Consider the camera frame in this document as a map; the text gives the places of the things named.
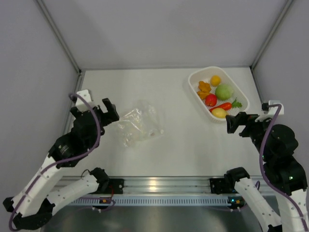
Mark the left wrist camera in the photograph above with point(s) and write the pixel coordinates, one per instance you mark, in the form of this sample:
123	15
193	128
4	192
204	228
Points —
83	97

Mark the yellow fake pear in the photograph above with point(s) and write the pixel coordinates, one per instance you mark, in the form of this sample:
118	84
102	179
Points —
219	113

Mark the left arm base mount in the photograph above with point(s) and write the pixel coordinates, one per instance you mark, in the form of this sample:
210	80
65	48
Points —
111	186

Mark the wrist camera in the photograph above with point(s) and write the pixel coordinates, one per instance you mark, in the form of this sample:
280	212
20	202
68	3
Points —
269	109
83	97

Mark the orange fake fruit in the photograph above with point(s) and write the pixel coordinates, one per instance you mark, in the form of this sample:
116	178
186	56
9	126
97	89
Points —
204	89

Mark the aluminium mounting rail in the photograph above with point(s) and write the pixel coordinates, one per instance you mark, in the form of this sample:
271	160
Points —
135	185

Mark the yellow fake lemon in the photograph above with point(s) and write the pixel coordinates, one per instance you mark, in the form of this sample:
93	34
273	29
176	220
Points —
215	80

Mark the green fake cabbage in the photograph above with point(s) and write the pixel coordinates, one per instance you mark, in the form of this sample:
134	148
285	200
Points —
224	92

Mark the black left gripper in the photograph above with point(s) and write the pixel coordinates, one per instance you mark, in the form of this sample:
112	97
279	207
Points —
109	117

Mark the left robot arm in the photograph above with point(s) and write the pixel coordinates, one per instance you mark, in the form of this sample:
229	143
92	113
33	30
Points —
37	203

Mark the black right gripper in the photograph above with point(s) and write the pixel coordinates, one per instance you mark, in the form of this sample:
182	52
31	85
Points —
250	120

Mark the white slotted cable duct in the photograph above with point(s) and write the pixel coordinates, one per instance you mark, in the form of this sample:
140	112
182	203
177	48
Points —
160	201

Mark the clear zip top bag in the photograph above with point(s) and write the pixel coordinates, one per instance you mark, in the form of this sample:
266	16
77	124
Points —
140	123

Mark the white perforated plastic basket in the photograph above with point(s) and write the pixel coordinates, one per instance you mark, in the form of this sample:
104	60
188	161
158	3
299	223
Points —
205	75

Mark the fake carrot with green leaves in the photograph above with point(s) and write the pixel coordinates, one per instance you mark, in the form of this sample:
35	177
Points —
227	106

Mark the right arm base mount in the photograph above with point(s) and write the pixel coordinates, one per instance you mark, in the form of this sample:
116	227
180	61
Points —
220	186

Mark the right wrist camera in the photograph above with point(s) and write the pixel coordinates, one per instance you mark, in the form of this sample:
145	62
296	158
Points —
269	109

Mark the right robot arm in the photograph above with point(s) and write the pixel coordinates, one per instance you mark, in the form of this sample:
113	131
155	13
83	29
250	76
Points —
276	144

